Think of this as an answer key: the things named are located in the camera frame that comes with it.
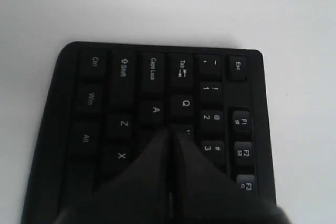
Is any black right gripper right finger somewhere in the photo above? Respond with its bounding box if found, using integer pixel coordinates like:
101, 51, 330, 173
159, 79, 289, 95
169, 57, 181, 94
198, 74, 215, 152
170, 126, 291, 223

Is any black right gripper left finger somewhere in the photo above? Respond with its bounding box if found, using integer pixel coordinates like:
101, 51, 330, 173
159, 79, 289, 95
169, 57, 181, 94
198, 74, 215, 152
56, 127, 170, 223

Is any black acer keyboard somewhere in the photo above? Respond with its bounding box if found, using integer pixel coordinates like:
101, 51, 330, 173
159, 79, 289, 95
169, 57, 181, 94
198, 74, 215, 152
21, 41, 276, 223

